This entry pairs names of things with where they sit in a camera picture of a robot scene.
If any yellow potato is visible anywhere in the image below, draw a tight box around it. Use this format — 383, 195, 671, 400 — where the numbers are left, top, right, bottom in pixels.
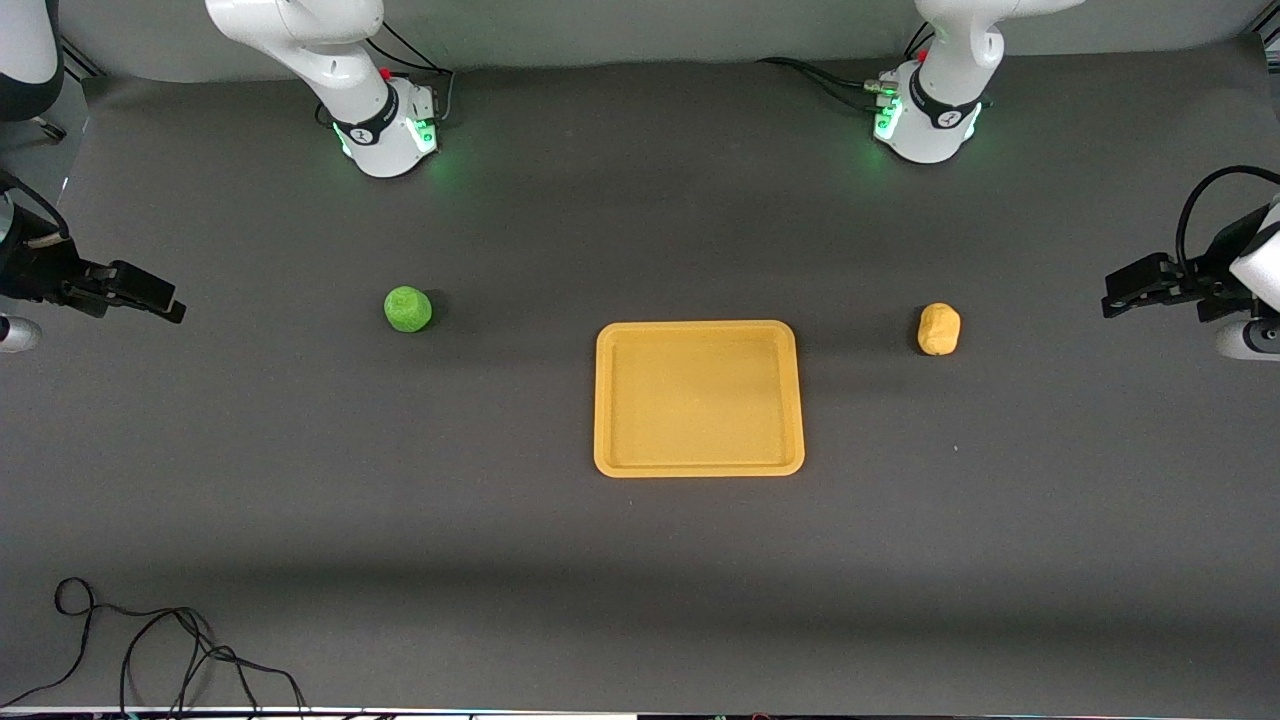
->
917, 303, 962, 357

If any green apple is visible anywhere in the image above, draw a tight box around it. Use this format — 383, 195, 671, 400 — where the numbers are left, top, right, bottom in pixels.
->
384, 286, 433, 334

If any orange plastic tray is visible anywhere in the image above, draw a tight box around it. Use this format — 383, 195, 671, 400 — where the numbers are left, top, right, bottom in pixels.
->
594, 320, 806, 479

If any dark gray table mat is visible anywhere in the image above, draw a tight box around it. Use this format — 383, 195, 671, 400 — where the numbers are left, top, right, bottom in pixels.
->
0, 35, 1280, 715

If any thin black loose cable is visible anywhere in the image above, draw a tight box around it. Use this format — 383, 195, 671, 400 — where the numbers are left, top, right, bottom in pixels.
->
0, 577, 311, 719

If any black right arm base cable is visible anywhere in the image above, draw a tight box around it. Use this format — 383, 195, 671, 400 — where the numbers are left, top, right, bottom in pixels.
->
315, 20, 457, 129

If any black arm base cable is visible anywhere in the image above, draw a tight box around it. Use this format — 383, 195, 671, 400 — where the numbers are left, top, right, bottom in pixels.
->
315, 20, 457, 129
757, 20, 936, 113

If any black left arm base cable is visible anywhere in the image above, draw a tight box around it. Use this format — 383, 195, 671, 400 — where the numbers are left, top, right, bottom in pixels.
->
757, 20, 936, 113

